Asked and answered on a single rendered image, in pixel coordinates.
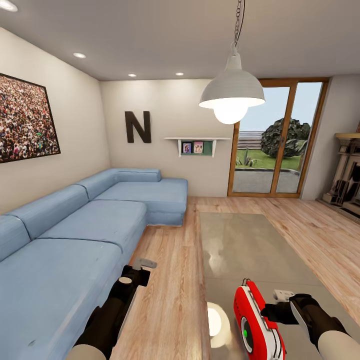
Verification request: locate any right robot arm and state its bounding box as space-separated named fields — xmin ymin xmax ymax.
xmin=260 ymin=289 xmax=360 ymax=360

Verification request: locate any radio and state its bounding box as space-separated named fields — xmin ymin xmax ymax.
xmin=233 ymin=278 xmax=287 ymax=360

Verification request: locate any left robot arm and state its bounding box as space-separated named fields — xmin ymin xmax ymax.
xmin=65 ymin=256 xmax=158 ymax=360

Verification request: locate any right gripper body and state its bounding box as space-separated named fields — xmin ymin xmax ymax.
xmin=265 ymin=302 xmax=295 ymax=325

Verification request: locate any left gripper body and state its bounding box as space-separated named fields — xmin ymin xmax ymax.
xmin=121 ymin=265 xmax=151 ymax=287

